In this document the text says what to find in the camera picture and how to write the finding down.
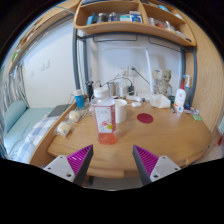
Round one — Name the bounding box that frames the white power adapter block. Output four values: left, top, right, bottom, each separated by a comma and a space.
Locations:
119, 85, 130, 98

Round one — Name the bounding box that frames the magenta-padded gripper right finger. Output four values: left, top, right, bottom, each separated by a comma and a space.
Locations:
132, 144, 182, 187

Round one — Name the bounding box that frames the blue tube with white cap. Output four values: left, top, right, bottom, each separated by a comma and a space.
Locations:
73, 88, 86, 110

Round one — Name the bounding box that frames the white wall-mounted device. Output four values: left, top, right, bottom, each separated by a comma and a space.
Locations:
153, 68, 164, 81

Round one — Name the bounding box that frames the grey tablet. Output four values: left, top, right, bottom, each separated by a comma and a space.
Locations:
47, 103, 72, 118

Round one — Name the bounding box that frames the plastic-wrapped round bun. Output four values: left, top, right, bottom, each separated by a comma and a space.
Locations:
54, 120, 73, 138
67, 110, 82, 123

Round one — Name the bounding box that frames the white desk lamp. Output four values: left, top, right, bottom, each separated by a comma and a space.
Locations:
103, 46, 155, 96

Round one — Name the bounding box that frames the clear bottle with orange drink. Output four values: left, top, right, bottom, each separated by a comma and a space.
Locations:
90, 86, 118, 146

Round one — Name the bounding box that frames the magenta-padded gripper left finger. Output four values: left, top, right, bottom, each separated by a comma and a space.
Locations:
42, 143, 95, 187

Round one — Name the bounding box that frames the teal striped bed sheet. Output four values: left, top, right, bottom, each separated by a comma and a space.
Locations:
3, 106, 54, 158

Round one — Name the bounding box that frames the white wall light switch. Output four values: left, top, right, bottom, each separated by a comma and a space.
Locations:
39, 59, 52, 72

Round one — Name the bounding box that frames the white spray bottle blue trigger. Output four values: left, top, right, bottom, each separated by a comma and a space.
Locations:
183, 74, 193, 104

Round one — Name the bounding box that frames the teal pillow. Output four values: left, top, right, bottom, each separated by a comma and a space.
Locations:
3, 100, 28, 133

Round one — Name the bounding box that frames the blue plaid blanket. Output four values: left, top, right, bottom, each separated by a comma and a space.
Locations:
16, 116, 59, 164

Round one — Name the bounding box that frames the white power strip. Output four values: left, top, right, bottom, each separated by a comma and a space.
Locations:
126, 94, 143, 102

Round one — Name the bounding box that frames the wooden wall shelf unit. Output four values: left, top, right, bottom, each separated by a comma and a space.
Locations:
73, 0, 198, 48

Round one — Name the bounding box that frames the white cup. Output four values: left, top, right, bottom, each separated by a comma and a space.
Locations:
114, 98, 128, 124

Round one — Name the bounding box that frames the wooden tree-man figurine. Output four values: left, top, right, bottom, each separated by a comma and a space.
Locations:
159, 69, 173, 96

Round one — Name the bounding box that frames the white pump bottle red top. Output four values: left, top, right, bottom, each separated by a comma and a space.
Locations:
174, 81, 187, 113

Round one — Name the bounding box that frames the white wall socket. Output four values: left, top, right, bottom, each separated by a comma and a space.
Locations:
118, 65, 130, 77
129, 65, 140, 76

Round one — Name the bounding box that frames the flat round red coaster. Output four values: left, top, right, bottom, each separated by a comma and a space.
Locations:
136, 112, 154, 125

